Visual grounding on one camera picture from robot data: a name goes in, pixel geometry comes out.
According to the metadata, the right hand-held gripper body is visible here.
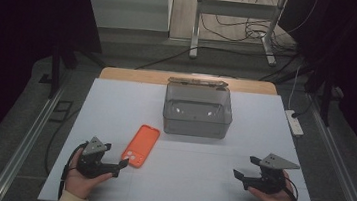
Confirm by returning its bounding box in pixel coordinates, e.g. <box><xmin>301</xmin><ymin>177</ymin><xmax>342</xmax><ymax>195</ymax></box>
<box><xmin>253</xmin><ymin>151</ymin><xmax>302</xmax><ymax>198</ymax></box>

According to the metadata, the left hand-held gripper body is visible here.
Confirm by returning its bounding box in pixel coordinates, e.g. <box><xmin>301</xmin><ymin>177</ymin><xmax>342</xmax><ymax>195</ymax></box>
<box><xmin>75</xmin><ymin>134</ymin><xmax>124</xmax><ymax>182</ymax></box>

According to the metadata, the orange phone case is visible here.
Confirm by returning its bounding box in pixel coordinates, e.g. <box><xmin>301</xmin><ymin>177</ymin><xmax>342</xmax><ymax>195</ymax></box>
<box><xmin>119</xmin><ymin>122</ymin><xmax>162</xmax><ymax>172</ymax></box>

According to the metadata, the clear grey lidded storage box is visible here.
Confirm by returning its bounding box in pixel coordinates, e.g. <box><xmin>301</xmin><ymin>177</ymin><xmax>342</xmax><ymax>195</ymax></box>
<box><xmin>160</xmin><ymin>74</ymin><xmax>238</xmax><ymax>141</ymax></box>

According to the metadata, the person's left hand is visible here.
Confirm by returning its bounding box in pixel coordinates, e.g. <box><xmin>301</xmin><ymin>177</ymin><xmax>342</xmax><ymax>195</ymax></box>
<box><xmin>63</xmin><ymin>148</ymin><xmax>117</xmax><ymax>201</ymax></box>

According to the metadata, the white power strip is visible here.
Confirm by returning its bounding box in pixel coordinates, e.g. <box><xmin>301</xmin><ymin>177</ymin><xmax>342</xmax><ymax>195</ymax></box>
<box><xmin>281</xmin><ymin>109</ymin><xmax>307</xmax><ymax>139</ymax></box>

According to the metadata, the white table mat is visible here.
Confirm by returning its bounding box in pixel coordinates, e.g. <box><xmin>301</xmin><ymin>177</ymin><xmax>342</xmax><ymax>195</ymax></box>
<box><xmin>37</xmin><ymin>71</ymin><xmax>332</xmax><ymax>201</ymax></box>

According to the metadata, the wooden table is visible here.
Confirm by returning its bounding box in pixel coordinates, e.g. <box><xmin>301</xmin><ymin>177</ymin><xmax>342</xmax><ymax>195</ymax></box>
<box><xmin>98</xmin><ymin>64</ymin><xmax>279</xmax><ymax>98</ymax></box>

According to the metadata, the black floor stand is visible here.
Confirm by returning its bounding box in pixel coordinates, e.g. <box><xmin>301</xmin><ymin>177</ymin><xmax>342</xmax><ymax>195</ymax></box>
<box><xmin>300</xmin><ymin>69</ymin><xmax>348</xmax><ymax>130</ymax></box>
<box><xmin>36</xmin><ymin>43</ymin><xmax>107</xmax><ymax>105</ymax></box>

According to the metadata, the white cabinet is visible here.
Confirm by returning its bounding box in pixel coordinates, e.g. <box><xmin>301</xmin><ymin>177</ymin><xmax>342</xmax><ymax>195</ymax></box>
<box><xmin>80</xmin><ymin>0</ymin><xmax>174</xmax><ymax>36</ymax></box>

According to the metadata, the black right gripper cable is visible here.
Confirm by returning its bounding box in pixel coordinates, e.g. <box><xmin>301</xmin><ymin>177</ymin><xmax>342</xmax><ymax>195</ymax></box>
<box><xmin>281</xmin><ymin>176</ymin><xmax>303</xmax><ymax>201</ymax></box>

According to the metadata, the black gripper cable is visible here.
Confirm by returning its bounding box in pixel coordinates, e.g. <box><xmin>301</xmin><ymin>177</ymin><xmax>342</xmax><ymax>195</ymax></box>
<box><xmin>56</xmin><ymin>139</ymin><xmax>90</xmax><ymax>201</ymax></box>
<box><xmin>281</xmin><ymin>176</ymin><xmax>303</xmax><ymax>201</ymax></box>

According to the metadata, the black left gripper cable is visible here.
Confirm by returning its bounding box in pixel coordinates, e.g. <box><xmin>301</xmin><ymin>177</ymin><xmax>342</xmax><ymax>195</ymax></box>
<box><xmin>56</xmin><ymin>139</ymin><xmax>90</xmax><ymax>201</ymax></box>

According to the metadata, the thin black floor cable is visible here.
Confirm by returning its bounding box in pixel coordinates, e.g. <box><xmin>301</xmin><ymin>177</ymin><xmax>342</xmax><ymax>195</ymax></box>
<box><xmin>42</xmin><ymin>103</ymin><xmax>82</xmax><ymax>178</ymax></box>

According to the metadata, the black rectangular floor frame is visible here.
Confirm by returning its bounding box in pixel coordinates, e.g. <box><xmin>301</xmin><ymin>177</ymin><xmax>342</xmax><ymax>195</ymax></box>
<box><xmin>48</xmin><ymin>98</ymin><xmax>75</xmax><ymax>124</ymax></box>

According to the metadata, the black plug with cable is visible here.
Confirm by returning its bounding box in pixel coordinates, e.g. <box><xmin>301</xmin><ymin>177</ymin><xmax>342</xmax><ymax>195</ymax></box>
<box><xmin>290</xmin><ymin>97</ymin><xmax>315</xmax><ymax>122</ymax></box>

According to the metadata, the white power strip cable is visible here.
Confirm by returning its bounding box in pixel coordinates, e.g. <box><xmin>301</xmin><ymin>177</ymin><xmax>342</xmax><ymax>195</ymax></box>
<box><xmin>286</xmin><ymin>63</ymin><xmax>303</xmax><ymax>111</ymax></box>

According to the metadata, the long black floor cable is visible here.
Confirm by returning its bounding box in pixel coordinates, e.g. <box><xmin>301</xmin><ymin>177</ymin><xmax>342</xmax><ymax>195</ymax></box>
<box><xmin>133</xmin><ymin>38</ymin><xmax>301</xmax><ymax>88</ymax></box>

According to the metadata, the tangle of black floor cables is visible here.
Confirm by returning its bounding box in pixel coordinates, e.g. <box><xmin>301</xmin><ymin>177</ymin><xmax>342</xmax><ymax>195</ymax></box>
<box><xmin>197</xmin><ymin>0</ymin><xmax>320</xmax><ymax>57</ymax></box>

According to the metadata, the grey metal stand frame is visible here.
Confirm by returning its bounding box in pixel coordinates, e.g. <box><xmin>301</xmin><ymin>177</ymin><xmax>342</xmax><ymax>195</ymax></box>
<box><xmin>188</xmin><ymin>0</ymin><xmax>290</xmax><ymax>69</ymax></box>

